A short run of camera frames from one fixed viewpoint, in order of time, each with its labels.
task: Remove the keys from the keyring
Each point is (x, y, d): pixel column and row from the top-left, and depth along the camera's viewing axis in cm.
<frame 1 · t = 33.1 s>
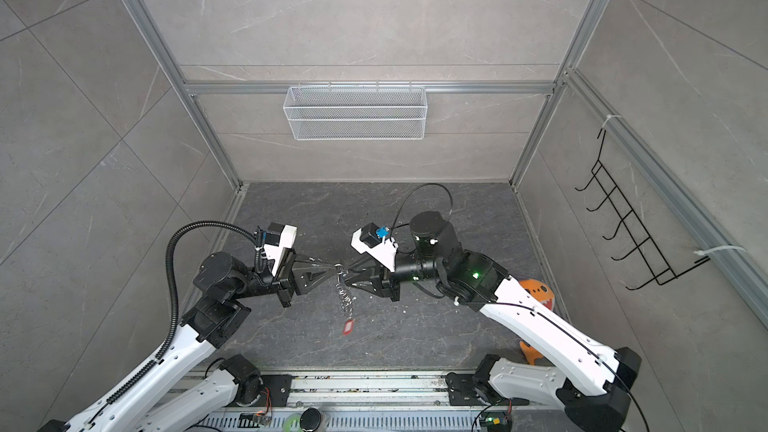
left hand: (333, 267, 54), fingers closed
right hand: (350, 272, 58), fingers open
red plastic key tag: (348, 327, 68), point 19 cm above the table

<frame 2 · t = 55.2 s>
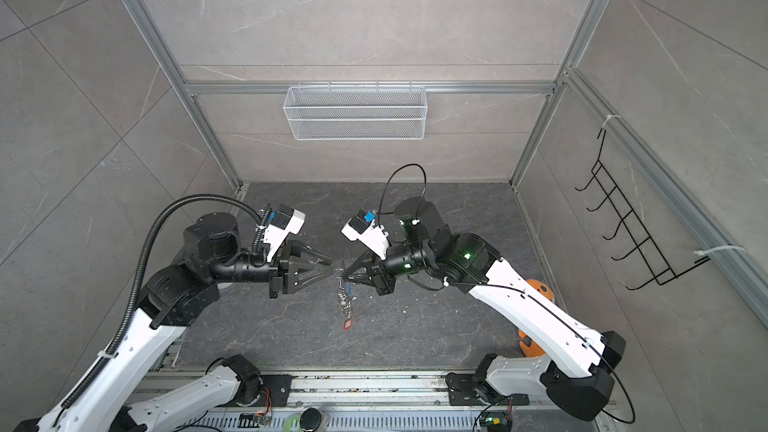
left hand: (328, 262, 53), fingers open
right hand: (347, 273, 57), fingers closed
the named things where they were.

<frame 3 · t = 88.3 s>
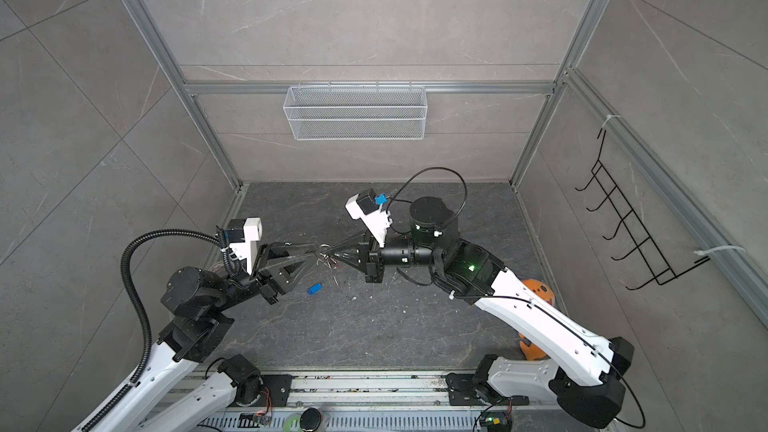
left hand: (312, 250, 50), fingers open
right hand: (331, 251, 52), fingers closed
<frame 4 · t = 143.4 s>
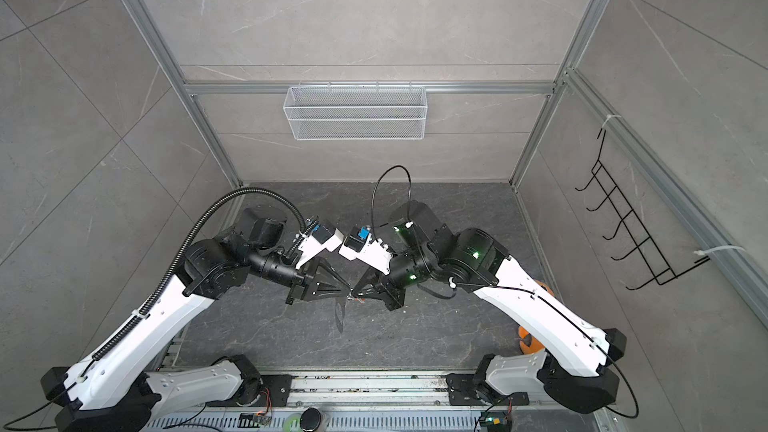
left hand: (346, 286, 55), fingers closed
right hand: (357, 288, 56), fingers closed
